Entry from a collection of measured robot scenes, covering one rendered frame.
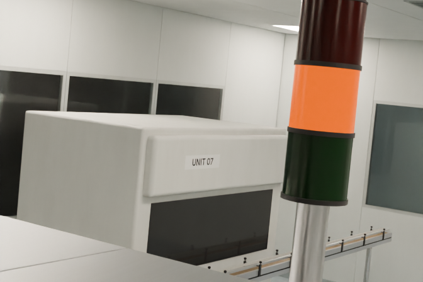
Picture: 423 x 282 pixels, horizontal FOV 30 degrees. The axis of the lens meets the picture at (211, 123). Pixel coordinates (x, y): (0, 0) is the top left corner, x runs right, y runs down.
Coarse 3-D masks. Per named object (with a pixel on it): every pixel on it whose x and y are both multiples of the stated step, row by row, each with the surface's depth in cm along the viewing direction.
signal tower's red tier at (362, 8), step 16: (304, 0) 58; (320, 0) 57; (336, 0) 56; (304, 16) 58; (320, 16) 57; (336, 16) 56; (352, 16) 57; (304, 32) 58; (320, 32) 57; (336, 32) 56; (352, 32) 57; (304, 48) 58; (320, 48) 57; (336, 48) 57; (352, 48) 57
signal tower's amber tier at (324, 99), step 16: (304, 80) 57; (320, 80) 57; (336, 80) 57; (352, 80) 57; (304, 96) 57; (320, 96) 57; (336, 96) 57; (352, 96) 58; (304, 112) 57; (320, 112) 57; (336, 112) 57; (352, 112) 58; (304, 128) 57; (320, 128) 57; (336, 128) 57; (352, 128) 58
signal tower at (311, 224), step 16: (352, 0) 57; (304, 64) 57; (320, 64) 57; (336, 64) 56; (352, 64) 57; (288, 128) 59; (304, 208) 59; (320, 208) 58; (304, 224) 59; (320, 224) 58; (304, 240) 59; (320, 240) 59; (304, 256) 59; (320, 256) 59; (304, 272) 59; (320, 272) 59
